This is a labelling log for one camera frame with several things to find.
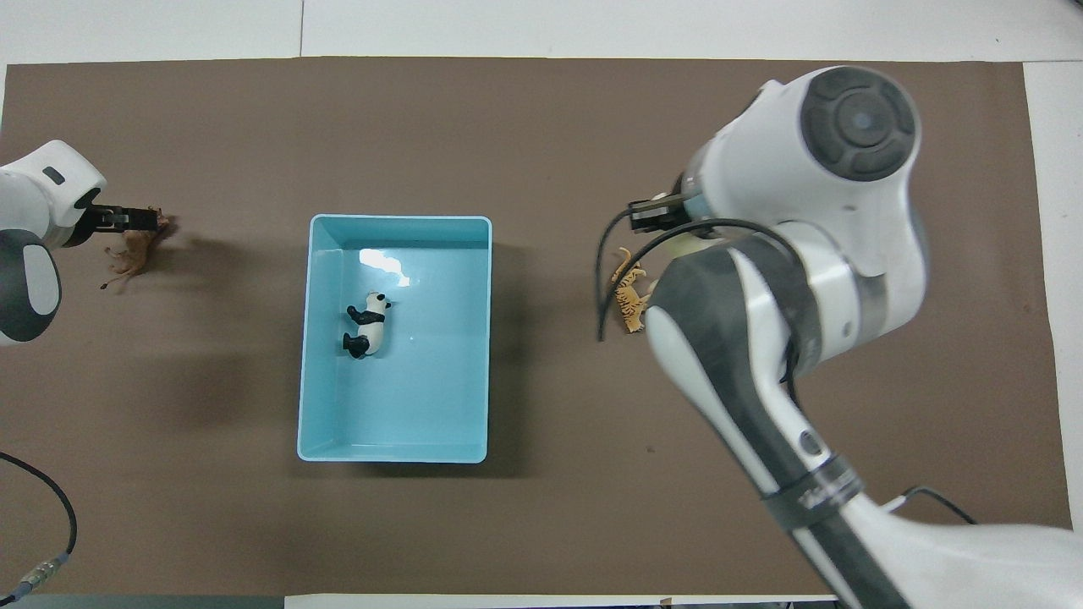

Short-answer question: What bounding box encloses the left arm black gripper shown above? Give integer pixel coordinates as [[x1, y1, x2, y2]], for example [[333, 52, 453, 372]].
[[85, 206, 161, 233]]

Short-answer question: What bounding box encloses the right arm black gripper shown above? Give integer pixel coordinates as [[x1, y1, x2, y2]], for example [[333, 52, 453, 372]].
[[629, 193, 695, 234]]

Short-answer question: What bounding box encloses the brown lion toy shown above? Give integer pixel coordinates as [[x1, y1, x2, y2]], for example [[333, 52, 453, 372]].
[[102, 207, 171, 294]]

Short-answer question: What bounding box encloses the orange tiger toy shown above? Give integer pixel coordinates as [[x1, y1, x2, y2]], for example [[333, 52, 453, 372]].
[[611, 247, 657, 335]]

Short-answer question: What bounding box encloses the black white panda toy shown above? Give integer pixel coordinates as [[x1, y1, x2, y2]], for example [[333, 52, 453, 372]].
[[343, 291, 393, 360]]

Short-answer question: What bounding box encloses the light blue storage box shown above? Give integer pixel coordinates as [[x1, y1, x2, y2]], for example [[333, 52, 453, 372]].
[[296, 214, 493, 464]]

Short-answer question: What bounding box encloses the brown table mat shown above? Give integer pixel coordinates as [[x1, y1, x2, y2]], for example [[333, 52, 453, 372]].
[[0, 58, 1074, 598]]

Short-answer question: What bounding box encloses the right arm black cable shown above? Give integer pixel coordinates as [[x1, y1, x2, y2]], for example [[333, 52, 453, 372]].
[[595, 211, 978, 527]]

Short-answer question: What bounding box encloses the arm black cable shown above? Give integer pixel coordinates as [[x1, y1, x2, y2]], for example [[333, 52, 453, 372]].
[[595, 211, 978, 527], [0, 453, 79, 595]]

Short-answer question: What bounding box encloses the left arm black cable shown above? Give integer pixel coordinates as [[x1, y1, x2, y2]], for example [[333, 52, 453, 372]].
[[0, 453, 79, 595]]

